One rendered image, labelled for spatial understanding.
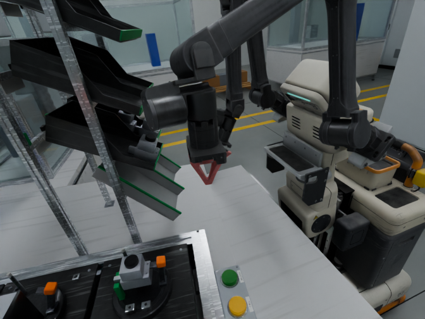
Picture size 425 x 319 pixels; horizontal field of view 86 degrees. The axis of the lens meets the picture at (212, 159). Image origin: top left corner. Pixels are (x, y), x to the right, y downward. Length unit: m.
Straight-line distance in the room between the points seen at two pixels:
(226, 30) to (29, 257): 0.99
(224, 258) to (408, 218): 0.77
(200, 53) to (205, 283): 0.53
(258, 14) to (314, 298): 0.70
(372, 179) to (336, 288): 0.58
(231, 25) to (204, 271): 0.58
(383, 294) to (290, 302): 0.92
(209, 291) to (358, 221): 0.75
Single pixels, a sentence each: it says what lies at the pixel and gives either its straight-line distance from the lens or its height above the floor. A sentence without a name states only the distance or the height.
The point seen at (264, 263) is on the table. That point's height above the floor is 0.86.
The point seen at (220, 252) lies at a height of 0.86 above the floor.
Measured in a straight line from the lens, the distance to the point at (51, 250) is 1.08.
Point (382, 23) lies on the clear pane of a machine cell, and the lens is 6.88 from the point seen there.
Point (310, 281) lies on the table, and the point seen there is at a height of 0.86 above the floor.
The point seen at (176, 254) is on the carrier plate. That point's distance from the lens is 0.71.
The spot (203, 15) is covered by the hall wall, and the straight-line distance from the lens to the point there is 9.31.
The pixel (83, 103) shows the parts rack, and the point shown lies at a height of 1.40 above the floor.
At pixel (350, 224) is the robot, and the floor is 0.75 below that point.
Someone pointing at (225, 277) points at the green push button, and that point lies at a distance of 0.65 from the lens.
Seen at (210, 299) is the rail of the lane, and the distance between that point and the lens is 0.65.
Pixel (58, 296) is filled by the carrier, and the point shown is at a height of 0.99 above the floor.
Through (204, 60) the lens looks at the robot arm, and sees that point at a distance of 0.39.
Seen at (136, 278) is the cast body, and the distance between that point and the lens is 0.59.
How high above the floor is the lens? 1.52
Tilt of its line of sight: 31 degrees down
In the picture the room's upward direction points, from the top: 6 degrees counter-clockwise
